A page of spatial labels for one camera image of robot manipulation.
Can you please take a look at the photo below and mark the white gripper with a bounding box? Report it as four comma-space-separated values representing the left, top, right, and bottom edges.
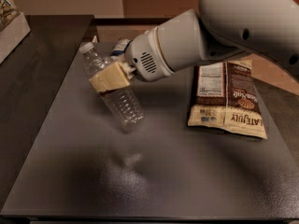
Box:
89, 28, 174, 92

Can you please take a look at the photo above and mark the clear plastic water bottle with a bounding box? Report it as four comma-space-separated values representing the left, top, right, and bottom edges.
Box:
79, 42, 144, 133

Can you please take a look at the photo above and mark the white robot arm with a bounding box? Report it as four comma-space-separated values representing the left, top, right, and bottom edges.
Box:
90, 0, 299, 92

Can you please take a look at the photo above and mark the blue white snack bag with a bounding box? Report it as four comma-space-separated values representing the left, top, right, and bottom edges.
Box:
111, 38, 131, 56

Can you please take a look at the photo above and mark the dark side table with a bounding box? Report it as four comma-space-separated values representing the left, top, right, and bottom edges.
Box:
0, 15, 94, 210

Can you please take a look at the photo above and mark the brown cream chips bag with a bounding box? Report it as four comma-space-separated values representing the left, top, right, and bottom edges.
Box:
188, 60, 267, 139

